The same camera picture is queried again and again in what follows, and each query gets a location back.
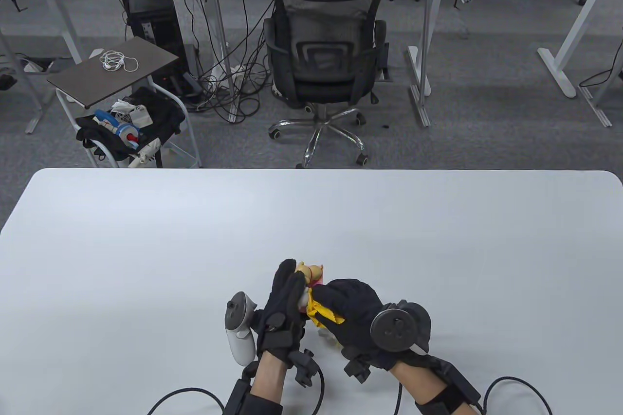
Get person's left hand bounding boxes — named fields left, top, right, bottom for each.
left=256, top=259, right=320, bottom=387

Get person's right hand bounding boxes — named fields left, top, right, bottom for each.
left=311, top=280, right=415, bottom=383

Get yellow cleaning cloth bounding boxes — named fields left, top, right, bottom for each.
left=306, top=286, right=346, bottom=329

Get black white controller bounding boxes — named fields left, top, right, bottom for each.
left=370, top=301, right=432, bottom=355
left=224, top=291, right=258, bottom=367

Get pink base bear ornament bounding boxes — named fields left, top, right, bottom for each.
left=296, top=262, right=325, bottom=312

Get person's left forearm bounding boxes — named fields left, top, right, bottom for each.
left=251, top=352, right=289, bottom=415

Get person's right forearm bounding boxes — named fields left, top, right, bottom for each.
left=389, top=353, right=456, bottom=415

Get black mesh office chair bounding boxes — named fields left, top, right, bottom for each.
left=263, top=0, right=388, bottom=168

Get black bag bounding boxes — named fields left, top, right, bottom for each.
left=75, top=88, right=186, bottom=162

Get white power strip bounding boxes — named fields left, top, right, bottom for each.
left=210, top=65, right=246, bottom=90

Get side cart with grey top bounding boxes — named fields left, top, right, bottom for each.
left=47, top=36, right=203, bottom=168

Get white earphones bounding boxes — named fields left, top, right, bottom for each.
left=100, top=51, right=139, bottom=72

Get black computer tower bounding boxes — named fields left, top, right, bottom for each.
left=124, top=0, right=189, bottom=76

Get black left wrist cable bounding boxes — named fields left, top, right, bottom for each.
left=146, top=387, right=227, bottom=415

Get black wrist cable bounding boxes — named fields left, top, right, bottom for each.
left=482, top=375, right=553, bottom=415
left=146, top=387, right=227, bottom=415

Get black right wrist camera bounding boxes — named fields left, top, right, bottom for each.
left=428, top=356, right=482, bottom=408

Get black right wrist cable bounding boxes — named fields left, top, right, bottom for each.
left=482, top=375, right=553, bottom=415

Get tangle of black cables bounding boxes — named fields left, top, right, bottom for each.
left=181, top=0, right=275, bottom=124

